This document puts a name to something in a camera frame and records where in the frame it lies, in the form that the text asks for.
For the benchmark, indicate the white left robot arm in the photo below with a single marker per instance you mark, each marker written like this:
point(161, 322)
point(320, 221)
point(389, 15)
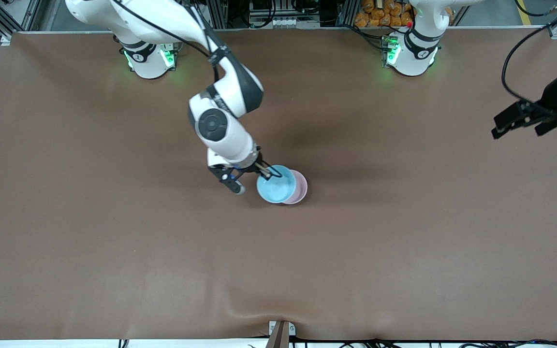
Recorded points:
point(411, 60)

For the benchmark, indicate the blue bowl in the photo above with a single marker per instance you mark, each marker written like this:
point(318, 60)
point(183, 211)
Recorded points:
point(276, 191)

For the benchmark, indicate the metal clamp bracket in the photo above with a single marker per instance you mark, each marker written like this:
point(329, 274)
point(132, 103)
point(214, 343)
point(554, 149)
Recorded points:
point(292, 329)

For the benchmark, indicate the pink bowl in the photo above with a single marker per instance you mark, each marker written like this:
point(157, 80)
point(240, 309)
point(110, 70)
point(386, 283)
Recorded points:
point(301, 188)

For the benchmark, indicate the white terminal block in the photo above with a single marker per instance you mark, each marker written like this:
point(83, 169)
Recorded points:
point(274, 21)

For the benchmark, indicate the brown table mat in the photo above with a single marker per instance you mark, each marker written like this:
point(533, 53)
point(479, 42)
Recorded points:
point(278, 266)

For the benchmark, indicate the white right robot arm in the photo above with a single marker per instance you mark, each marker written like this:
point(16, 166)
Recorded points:
point(220, 125)

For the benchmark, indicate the orange snack packets pile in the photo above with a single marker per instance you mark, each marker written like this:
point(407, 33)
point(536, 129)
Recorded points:
point(380, 13)

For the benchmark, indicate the brown wooden bar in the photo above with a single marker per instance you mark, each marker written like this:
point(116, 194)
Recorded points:
point(278, 338)

